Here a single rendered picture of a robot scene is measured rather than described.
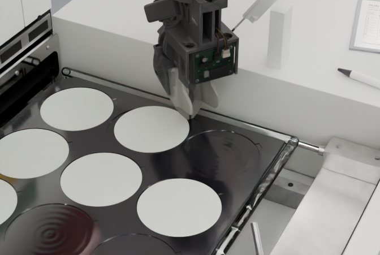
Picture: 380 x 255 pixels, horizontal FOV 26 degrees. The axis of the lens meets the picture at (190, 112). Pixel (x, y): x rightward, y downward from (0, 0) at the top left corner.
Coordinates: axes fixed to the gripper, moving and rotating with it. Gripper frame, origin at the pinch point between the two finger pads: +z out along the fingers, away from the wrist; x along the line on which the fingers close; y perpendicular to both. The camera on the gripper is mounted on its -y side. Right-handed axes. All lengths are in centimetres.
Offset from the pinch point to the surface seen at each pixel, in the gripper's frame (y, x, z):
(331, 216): 23.5, 7.8, 3.3
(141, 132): 0.9, -7.1, 1.2
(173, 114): -0.7, -1.7, 1.2
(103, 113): -5.3, -10.0, 1.3
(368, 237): 34.4, 4.1, -4.7
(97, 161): 4.0, -14.4, 1.3
